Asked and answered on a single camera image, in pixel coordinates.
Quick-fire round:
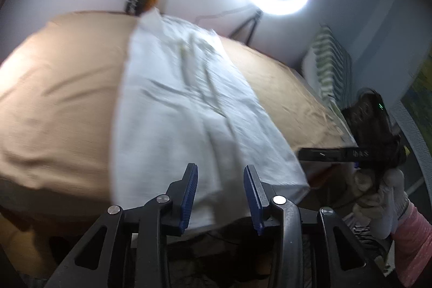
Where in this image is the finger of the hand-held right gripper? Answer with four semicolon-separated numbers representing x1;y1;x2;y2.
297;147;363;163

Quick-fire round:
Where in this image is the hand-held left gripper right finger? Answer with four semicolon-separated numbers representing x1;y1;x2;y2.
244;164;389;288

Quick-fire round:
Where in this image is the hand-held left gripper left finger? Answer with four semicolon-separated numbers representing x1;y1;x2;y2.
44;162;198;288

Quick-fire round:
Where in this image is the white long-sleeved shirt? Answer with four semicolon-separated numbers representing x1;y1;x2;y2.
110;7;311;231

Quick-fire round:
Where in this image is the person's right forearm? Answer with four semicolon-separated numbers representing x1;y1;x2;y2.
390;202;432;288

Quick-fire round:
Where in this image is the person's right hand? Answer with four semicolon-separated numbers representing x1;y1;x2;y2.
354;168;410;239

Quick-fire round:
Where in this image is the green white striped cushion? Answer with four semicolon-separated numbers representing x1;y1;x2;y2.
301;24;353;106

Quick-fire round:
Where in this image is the black white striped cloth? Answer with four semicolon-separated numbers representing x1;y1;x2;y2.
347;224;389;263

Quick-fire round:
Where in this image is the small black tripod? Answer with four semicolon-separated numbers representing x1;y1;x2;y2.
229;9;263;44

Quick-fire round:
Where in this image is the tan blanket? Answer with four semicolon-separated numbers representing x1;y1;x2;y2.
0;12;355;218

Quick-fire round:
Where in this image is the green yellow wall picture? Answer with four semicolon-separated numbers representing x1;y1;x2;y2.
400;52;432;147

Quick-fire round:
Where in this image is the black power cable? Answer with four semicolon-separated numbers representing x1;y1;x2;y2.
196;6;250;22

